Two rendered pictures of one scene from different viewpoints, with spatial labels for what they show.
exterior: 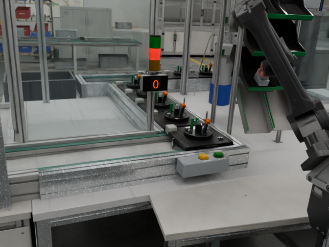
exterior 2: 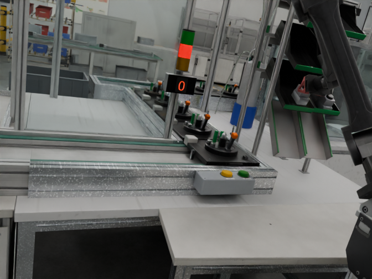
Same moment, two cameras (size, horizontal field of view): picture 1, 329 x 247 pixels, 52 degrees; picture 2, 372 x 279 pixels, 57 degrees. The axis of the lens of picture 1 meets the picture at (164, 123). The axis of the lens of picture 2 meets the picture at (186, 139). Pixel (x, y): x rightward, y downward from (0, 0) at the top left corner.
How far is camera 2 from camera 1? 0.20 m
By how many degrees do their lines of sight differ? 3
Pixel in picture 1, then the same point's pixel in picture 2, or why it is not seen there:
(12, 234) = not seen: outside the picture
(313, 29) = not seen: hidden behind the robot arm
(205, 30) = (227, 58)
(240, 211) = (264, 241)
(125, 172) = (134, 178)
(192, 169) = (212, 186)
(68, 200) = (61, 202)
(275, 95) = (310, 120)
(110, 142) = (120, 144)
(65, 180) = (62, 177)
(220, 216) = (241, 244)
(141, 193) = (149, 205)
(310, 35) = not seen: hidden behind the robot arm
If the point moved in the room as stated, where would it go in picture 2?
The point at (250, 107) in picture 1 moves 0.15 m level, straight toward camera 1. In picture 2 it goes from (282, 128) to (281, 136)
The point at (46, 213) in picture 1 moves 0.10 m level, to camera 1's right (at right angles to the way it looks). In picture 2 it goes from (31, 213) to (67, 220)
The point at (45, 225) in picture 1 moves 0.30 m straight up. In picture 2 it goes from (29, 228) to (35, 128)
